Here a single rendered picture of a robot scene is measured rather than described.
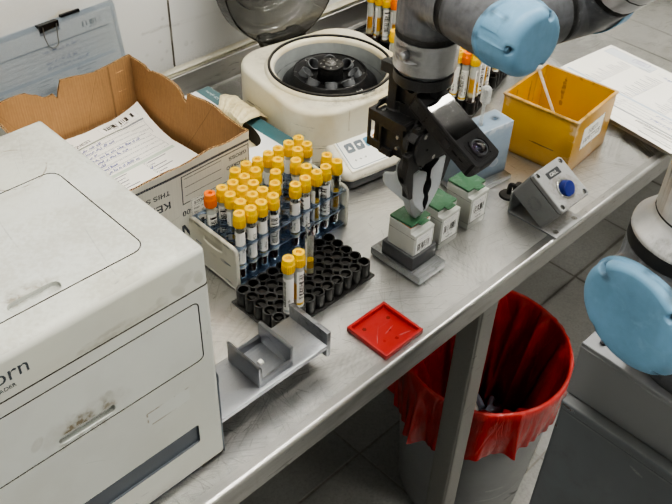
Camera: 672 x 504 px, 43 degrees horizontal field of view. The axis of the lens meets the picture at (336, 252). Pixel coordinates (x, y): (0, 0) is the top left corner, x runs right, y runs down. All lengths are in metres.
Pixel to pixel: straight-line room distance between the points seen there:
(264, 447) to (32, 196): 0.37
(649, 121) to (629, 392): 0.67
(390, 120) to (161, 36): 0.55
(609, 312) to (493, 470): 0.99
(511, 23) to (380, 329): 0.43
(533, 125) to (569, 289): 1.19
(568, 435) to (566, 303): 1.41
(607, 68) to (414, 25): 0.79
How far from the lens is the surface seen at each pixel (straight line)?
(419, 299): 1.12
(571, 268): 2.58
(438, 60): 0.96
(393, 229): 1.13
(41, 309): 0.70
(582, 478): 1.11
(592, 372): 1.01
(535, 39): 0.86
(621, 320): 0.79
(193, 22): 1.49
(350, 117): 1.28
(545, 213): 1.24
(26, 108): 1.29
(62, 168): 0.85
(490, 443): 1.64
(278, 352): 0.98
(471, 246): 1.21
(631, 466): 1.05
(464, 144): 0.98
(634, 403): 1.00
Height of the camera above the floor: 1.65
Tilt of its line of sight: 41 degrees down
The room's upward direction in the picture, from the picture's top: 2 degrees clockwise
